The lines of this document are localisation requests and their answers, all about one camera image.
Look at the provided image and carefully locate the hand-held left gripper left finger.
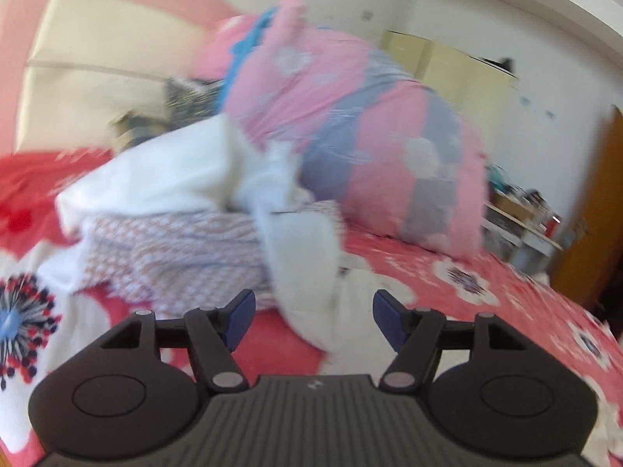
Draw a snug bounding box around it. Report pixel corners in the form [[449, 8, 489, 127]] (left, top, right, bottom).
[[100, 288, 257, 393]]

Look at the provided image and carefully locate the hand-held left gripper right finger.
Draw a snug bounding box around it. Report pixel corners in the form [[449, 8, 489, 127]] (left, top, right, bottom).
[[372, 289, 529, 393]]

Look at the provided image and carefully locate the pink checked garment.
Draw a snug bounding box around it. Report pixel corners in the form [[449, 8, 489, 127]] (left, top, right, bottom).
[[36, 117, 341, 317]]

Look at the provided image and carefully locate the red floral blanket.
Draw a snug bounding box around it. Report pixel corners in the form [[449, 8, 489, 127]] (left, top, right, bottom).
[[0, 151, 623, 453]]

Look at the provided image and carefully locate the white desk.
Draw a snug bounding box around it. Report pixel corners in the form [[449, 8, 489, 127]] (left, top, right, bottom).
[[479, 195, 565, 273]]

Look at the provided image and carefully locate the cardboard box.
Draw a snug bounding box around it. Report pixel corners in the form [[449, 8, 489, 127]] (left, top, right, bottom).
[[491, 195, 536, 219]]

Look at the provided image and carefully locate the pink grey floral quilt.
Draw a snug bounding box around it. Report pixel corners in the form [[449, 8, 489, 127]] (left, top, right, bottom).
[[192, 0, 490, 258]]

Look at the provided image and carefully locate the grey patterned pillow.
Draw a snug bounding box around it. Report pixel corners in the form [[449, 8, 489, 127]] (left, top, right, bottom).
[[163, 77, 227, 125]]

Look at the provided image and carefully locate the wooden door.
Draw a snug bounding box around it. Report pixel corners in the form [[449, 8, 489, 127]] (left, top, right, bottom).
[[552, 104, 623, 312]]

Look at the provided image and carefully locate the cream wardrobe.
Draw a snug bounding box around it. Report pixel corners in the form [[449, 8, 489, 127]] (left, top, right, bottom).
[[380, 29, 519, 156]]

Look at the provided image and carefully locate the pink cream headboard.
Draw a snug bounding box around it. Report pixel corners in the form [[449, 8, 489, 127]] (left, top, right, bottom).
[[0, 0, 239, 156]]

